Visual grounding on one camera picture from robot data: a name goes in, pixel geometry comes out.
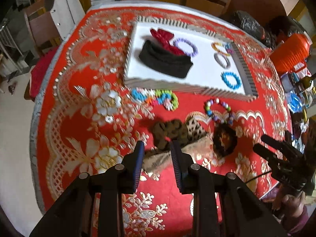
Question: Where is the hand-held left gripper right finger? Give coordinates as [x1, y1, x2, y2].
[170, 140, 288, 237]

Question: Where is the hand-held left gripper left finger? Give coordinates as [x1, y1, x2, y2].
[30, 140, 146, 237]

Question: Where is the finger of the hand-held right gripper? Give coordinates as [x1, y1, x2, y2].
[253, 144, 282, 166]
[261, 134, 295, 155]

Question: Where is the beige scrunchie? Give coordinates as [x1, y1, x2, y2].
[143, 136, 215, 173]

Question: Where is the grey bead bracelet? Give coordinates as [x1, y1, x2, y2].
[214, 53, 231, 69]

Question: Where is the striped cardboard box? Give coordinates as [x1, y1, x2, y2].
[123, 16, 258, 103]

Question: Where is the black knit headband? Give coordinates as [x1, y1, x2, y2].
[139, 40, 194, 79]

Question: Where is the yellow and pink bead bracelet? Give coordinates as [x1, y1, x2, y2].
[212, 42, 234, 56]

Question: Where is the purple bead bracelet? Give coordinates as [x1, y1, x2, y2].
[173, 38, 198, 57]

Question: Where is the red scrunchie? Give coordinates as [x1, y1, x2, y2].
[150, 28, 184, 55]

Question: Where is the person's right forearm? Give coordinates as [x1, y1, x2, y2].
[281, 206, 316, 237]

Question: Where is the person's right hand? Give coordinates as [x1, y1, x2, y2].
[272, 194, 308, 225]

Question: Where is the dark brown furry scrunchie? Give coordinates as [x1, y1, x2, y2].
[213, 125, 237, 157]

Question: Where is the leopard print scrunchie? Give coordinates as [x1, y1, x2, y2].
[186, 117, 208, 141]

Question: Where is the blue plastic bag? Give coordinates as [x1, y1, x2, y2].
[288, 92, 304, 114]

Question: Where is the red floral tablecloth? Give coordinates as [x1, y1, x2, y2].
[30, 6, 294, 237]

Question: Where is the clear container with black lid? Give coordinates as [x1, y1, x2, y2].
[280, 71, 297, 92]

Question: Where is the dark glass bottle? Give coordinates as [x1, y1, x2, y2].
[295, 73, 316, 89]

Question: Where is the orange ribbed plastic container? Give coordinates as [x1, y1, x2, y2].
[269, 33, 312, 73]

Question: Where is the black plastic bag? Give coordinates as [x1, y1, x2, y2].
[227, 10, 276, 48]

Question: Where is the red seat cushion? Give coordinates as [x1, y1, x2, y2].
[30, 48, 60, 99]

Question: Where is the brown chair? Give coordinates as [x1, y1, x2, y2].
[25, 0, 62, 52]

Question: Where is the white jacket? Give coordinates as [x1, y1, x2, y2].
[47, 0, 86, 34]

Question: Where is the black cable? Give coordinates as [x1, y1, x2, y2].
[244, 170, 274, 183]

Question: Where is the green bead bracelet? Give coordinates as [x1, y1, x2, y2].
[155, 90, 179, 110]

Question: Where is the multicoloured large bead bracelet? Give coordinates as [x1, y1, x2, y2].
[204, 98, 232, 121]

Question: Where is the blue and orange bead bracelet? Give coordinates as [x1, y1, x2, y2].
[131, 88, 156, 105]

